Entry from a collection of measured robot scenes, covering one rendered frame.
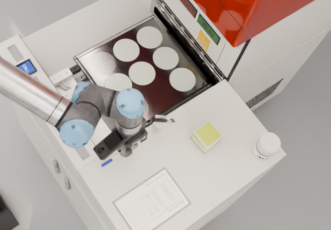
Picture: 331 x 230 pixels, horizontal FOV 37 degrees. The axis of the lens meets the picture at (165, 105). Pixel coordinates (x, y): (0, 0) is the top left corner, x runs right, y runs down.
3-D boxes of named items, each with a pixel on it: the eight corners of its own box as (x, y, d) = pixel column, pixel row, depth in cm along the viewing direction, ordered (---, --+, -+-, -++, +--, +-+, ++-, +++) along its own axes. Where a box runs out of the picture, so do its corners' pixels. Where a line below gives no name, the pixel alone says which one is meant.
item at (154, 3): (152, 9, 202) (154, -5, 193) (217, 90, 190) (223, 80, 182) (148, 11, 201) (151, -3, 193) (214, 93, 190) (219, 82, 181)
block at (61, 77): (68, 70, 182) (67, 66, 179) (73, 77, 181) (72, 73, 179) (49, 81, 179) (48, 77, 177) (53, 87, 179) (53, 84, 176)
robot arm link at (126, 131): (125, 134, 136) (109, 112, 139) (125, 140, 140) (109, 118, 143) (148, 120, 139) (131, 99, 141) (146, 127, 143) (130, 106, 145)
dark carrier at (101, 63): (153, 18, 195) (153, 17, 194) (205, 84, 186) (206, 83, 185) (78, 59, 183) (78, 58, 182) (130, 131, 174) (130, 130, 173)
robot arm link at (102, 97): (67, 95, 126) (109, 107, 126) (81, 74, 135) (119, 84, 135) (64, 119, 130) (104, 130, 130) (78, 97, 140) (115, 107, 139)
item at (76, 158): (22, 52, 189) (17, 33, 177) (101, 168, 175) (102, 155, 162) (0, 64, 186) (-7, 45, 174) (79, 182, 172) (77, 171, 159)
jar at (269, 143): (262, 138, 172) (271, 128, 163) (275, 153, 170) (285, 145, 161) (247, 148, 169) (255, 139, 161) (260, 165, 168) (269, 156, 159)
